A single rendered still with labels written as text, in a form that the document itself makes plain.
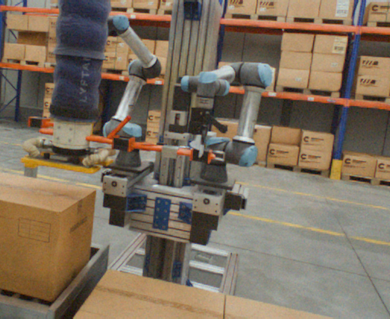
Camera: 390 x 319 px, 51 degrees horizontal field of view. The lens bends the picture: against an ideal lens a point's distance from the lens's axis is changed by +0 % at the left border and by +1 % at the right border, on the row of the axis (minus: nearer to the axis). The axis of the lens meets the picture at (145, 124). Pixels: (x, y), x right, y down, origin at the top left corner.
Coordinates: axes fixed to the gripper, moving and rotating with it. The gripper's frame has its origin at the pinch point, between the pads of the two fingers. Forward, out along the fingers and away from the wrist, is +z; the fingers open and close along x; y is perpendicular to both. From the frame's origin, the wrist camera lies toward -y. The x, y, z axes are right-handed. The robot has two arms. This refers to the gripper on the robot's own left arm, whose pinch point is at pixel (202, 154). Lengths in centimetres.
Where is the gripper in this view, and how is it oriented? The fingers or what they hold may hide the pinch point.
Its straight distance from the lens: 176.4
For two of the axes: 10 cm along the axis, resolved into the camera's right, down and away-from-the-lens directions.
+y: -9.7, -1.4, 2.1
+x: -2.2, 0.8, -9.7
